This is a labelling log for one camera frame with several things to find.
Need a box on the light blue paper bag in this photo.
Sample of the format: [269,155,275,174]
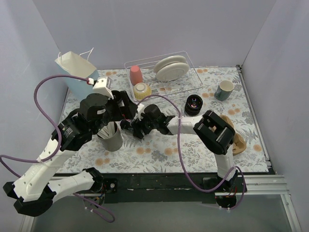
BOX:
[55,48,99,101]

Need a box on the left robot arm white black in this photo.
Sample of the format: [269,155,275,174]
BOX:
[3,91,138,217]

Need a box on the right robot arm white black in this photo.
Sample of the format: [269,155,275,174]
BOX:
[120,104,238,192]

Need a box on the yellow dotted bowl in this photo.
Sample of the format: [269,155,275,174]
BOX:
[133,82,152,101]

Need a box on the grey straw holder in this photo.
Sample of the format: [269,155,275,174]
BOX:
[98,122,123,152]

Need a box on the pink plastic cup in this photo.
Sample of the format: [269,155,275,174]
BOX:
[130,65,143,85]

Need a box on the floral table mat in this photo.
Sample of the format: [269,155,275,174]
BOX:
[59,67,268,174]

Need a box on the front white plate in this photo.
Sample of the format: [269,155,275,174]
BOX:
[155,63,190,82]

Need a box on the white plate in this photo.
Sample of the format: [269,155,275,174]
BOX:
[155,63,190,82]
[153,55,187,73]

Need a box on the rear white plate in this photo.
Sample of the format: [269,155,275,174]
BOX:
[153,55,187,73]

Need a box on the grey blue mug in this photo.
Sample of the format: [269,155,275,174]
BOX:
[214,80,234,101]

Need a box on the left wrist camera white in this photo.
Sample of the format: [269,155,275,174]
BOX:
[87,76,113,99]

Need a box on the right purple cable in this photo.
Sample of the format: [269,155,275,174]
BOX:
[137,94,247,210]

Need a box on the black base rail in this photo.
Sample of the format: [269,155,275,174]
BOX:
[75,172,242,203]

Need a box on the aluminium frame rail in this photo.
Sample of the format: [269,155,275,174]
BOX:
[20,174,302,232]

